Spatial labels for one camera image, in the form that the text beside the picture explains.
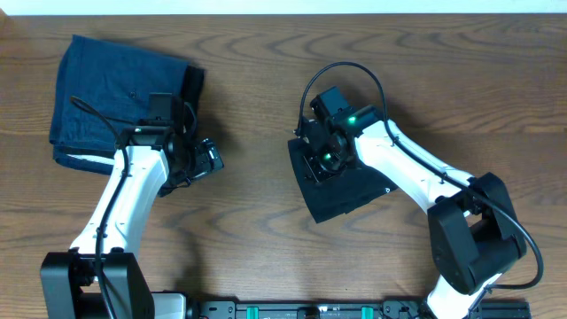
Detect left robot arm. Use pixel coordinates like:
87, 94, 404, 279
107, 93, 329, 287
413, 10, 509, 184
40, 93, 224, 319

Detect black t-shirt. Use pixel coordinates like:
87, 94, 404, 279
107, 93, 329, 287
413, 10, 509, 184
288, 138, 398, 223

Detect folded black garment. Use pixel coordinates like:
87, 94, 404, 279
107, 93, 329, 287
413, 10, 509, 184
181, 65, 205, 136

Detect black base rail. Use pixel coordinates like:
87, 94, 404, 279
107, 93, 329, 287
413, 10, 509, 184
185, 300, 532, 319

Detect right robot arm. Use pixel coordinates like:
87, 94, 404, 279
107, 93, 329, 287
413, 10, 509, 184
288, 87, 527, 318

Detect folded dark blue jeans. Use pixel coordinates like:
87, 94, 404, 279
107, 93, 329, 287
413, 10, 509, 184
49, 35, 190, 175

